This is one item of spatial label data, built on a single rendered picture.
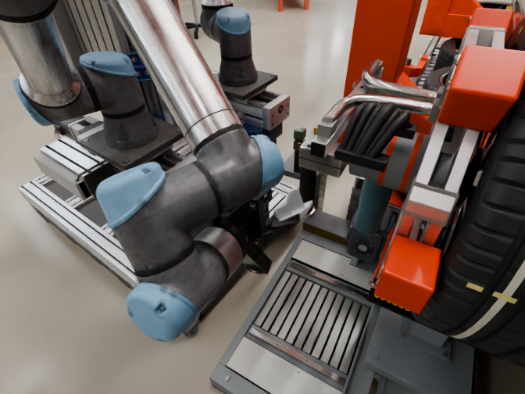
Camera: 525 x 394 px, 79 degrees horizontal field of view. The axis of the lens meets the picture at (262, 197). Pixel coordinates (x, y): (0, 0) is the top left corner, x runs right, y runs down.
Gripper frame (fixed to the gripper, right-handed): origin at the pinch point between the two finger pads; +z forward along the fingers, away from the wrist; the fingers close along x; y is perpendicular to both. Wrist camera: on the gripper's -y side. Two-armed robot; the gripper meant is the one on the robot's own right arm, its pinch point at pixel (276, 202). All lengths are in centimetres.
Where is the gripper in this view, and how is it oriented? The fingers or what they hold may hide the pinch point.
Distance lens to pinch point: 63.9
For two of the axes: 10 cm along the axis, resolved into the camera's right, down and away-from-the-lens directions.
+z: 4.3, -4.1, 8.0
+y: -1.3, -9.1, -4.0
